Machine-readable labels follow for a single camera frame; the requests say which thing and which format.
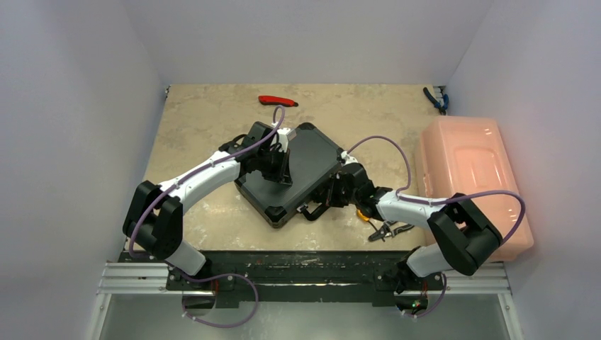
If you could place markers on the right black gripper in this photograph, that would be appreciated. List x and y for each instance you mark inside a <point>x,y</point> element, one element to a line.
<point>333,193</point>

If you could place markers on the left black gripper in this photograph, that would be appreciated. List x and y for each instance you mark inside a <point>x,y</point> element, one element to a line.
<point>283,173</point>

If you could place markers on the black poker set case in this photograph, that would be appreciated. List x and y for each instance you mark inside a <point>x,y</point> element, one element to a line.
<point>314,157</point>

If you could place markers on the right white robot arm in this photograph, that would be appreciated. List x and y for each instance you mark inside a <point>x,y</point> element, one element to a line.
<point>464,237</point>

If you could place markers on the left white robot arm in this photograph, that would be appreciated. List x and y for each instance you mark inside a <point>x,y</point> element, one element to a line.
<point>155,217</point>

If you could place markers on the yellow tape measure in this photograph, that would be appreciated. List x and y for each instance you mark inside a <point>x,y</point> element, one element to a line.
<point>362,216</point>

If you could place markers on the red utility knife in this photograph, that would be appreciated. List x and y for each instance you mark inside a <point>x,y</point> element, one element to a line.
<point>276,101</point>

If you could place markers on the orange translucent storage bin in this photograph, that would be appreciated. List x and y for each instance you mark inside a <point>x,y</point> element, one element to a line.
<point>467,155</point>

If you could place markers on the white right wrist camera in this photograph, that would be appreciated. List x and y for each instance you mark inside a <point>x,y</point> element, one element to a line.
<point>347,158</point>

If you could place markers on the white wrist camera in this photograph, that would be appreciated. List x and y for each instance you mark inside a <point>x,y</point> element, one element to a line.
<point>283,137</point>
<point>347,158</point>

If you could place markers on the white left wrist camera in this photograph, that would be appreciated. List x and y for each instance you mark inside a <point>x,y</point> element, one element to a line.
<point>283,137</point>

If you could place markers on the black wire stripper pliers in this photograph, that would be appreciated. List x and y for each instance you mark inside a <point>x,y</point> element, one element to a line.
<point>388,229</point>

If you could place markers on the black table front rail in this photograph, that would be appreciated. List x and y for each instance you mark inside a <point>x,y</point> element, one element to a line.
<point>374,277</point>

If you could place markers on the blue handled pliers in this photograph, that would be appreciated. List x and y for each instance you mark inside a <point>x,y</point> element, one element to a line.
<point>440,106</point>

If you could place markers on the aluminium frame rails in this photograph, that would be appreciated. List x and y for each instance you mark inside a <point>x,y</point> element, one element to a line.
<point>151,279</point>

